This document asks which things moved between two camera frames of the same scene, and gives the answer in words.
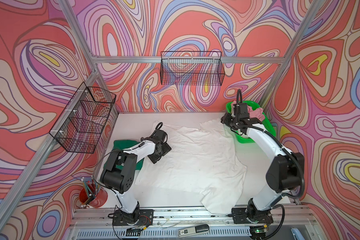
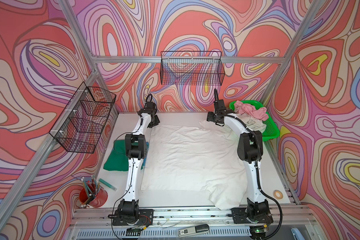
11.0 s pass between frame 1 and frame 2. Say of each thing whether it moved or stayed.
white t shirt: stayed
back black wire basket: stayed
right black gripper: moved
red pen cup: stayed
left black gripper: moved
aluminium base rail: stayed
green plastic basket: moved
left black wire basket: stayed
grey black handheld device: stayed
